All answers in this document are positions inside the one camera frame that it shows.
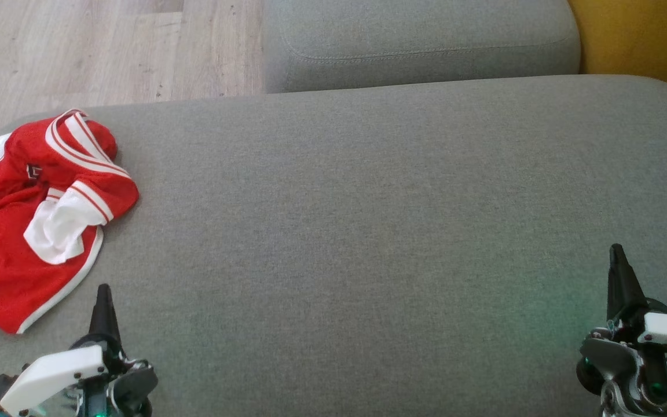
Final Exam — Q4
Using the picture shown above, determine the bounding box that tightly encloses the red number 23 jersey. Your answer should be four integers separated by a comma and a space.
0, 108, 140, 266

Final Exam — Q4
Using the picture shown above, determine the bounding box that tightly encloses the grey fabric sofa seat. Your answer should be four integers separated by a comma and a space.
0, 74, 667, 417

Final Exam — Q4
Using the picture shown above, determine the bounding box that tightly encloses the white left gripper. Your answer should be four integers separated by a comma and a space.
0, 284, 159, 417

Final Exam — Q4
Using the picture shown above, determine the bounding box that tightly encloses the yellow upholstered panel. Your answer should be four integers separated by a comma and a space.
568, 0, 667, 111

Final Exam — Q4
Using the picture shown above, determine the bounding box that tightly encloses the grey fabric sofa cushion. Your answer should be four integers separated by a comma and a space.
263, 0, 581, 94

